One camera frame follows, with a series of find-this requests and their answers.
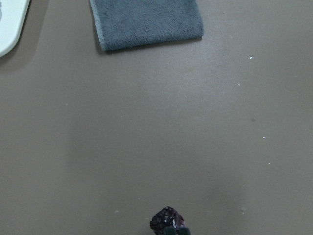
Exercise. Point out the cream rabbit tray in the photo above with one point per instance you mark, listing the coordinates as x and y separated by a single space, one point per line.
12 16

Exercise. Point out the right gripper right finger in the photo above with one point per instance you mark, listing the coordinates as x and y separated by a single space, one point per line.
184 231

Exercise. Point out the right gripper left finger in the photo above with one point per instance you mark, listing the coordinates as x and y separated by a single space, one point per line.
170 231

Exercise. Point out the grey folded cloth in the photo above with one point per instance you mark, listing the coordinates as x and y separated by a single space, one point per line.
122 24

